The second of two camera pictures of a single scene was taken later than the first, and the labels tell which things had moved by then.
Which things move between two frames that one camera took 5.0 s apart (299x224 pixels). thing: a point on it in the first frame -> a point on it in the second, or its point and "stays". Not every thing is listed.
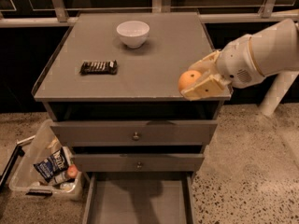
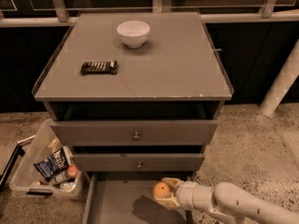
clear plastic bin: x=45 y=165 stays
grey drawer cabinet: x=109 y=84 stays
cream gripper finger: x=206 y=66 -> x=175 y=183
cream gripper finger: x=211 y=87 -> x=168 y=203
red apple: x=72 y=171 stays
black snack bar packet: x=99 y=67 stays
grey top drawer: x=151 y=133 stays
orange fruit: x=188 y=78 -> x=161 y=189
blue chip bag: x=55 y=163 stays
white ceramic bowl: x=133 y=33 stays
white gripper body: x=237 y=63 -> x=186 y=192
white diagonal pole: x=277 y=91 stays
